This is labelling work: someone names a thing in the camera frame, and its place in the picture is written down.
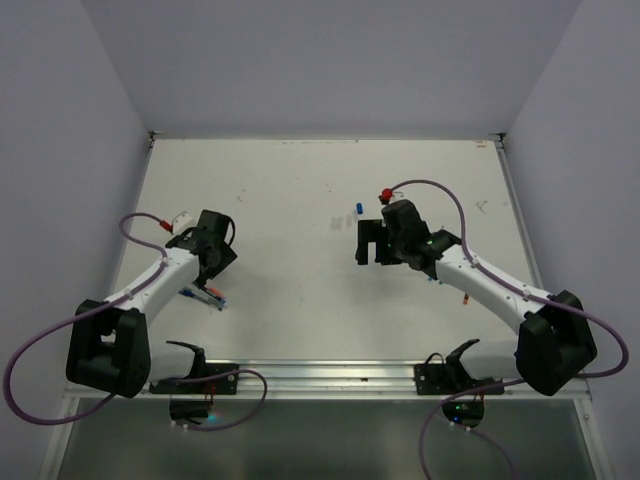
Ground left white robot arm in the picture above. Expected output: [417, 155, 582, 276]
[65, 210, 237, 398]

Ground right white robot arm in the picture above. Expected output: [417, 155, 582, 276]
[355, 200, 597, 396]

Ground dark blue pen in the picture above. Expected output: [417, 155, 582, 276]
[180, 288, 226, 309]

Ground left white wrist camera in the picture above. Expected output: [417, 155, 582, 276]
[170, 211, 196, 235]

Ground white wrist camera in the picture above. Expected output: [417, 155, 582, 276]
[378, 188, 402, 206]
[170, 211, 196, 235]

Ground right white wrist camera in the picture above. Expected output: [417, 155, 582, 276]
[378, 188, 402, 206]

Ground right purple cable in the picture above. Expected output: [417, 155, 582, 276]
[392, 178, 630, 480]

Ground aluminium right side rail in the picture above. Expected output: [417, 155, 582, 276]
[489, 133, 544, 288]

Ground aluminium rail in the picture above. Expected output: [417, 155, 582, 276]
[489, 133, 544, 288]
[64, 357, 594, 404]

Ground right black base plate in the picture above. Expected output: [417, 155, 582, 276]
[413, 363, 504, 396]

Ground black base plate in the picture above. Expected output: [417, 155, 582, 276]
[149, 362, 239, 396]
[413, 363, 504, 396]

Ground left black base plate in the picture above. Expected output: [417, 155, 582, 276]
[149, 362, 239, 396]

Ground aluminium front rail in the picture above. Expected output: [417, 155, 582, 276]
[64, 357, 594, 404]

